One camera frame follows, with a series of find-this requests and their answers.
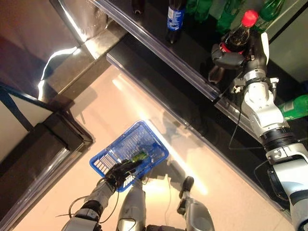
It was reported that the black right upper arm cable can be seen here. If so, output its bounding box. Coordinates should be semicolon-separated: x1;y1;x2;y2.
254;158;291;203

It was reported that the black robot torso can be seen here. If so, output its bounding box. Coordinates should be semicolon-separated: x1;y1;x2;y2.
144;224;191;231

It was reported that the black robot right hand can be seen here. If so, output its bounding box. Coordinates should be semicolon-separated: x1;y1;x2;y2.
208;31;270;84

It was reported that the blue label cola bottle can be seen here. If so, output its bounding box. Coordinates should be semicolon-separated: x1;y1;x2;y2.
165;0;186;44

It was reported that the black side shelf board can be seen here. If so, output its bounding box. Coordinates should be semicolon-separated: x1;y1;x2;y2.
0;113;94;231

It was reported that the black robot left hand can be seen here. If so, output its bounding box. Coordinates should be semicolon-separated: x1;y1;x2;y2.
103;157;143;191

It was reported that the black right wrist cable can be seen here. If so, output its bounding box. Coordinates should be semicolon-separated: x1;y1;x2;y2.
228;85;265;150

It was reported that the black robot right foot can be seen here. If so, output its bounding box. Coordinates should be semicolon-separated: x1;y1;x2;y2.
179;176;194;199

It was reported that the blue plastic shopping basket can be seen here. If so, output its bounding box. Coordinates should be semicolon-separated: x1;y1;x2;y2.
89;120;169;193

